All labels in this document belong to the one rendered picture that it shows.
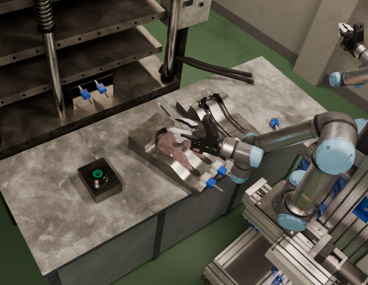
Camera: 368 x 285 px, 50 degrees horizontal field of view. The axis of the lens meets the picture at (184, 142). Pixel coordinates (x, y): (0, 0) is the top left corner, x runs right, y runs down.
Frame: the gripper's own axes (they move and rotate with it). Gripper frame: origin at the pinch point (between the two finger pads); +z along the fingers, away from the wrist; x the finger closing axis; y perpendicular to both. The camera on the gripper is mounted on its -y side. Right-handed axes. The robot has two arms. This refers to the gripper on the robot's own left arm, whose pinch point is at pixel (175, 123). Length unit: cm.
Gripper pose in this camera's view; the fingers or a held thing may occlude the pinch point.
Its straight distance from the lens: 151.8
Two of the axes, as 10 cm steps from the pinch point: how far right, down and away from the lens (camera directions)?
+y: -1.6, 7.3, 6.7
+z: -9.3, -3.4, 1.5
